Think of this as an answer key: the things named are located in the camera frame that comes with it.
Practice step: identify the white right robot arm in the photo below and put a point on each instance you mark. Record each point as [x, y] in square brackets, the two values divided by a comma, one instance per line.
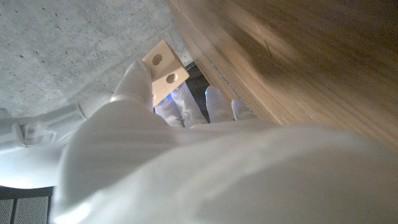
[31, 146]

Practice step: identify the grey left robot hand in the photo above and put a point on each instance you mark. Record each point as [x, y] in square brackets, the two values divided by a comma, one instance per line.
[202, 174]

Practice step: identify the wooden block with holes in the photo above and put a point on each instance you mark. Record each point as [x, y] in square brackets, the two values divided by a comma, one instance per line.
[166, 70]

